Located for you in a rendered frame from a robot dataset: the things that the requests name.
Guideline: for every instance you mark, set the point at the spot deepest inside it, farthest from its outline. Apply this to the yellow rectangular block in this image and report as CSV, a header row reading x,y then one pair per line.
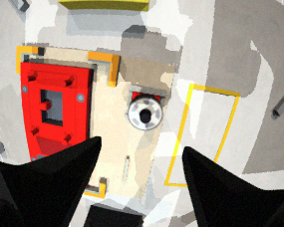
x,y
133,5

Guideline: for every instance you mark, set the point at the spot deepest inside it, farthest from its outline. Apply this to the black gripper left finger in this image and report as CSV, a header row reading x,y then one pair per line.
x,y
46,192

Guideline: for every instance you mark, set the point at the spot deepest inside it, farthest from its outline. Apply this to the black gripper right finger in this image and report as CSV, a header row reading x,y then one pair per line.
x,y
221,199

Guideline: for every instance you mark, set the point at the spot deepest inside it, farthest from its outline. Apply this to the black and grey wheel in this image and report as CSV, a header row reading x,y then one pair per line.
x,y
144,102

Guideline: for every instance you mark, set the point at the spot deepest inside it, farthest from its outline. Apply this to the yellow rectangular outline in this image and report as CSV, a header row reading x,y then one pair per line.
x,y
212,90

